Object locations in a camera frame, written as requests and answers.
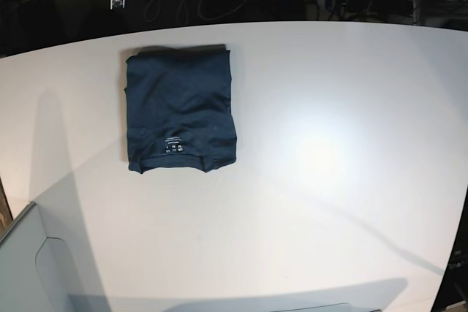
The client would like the dark blue T-shirt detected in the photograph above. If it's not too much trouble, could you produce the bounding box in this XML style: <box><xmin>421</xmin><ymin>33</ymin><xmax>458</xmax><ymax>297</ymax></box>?
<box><xmin>124</xmin><ymin>45</ymin><xmax>237</xmax><ymax>174</ymax></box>

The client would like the grey plastic tray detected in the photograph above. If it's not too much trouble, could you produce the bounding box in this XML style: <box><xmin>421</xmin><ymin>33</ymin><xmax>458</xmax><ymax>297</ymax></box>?
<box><xmin>0</xmin><ymin>201</ymin><xmax>110</xmax><ymax>312</ymax></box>

